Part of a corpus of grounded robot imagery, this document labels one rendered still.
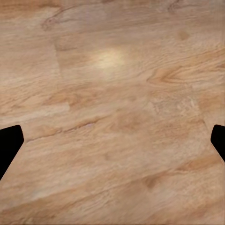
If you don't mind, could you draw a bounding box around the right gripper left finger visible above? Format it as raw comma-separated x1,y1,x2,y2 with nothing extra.
0,125,24,180

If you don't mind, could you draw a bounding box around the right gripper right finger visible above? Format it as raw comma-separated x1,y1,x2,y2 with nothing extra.
211,125,225,161

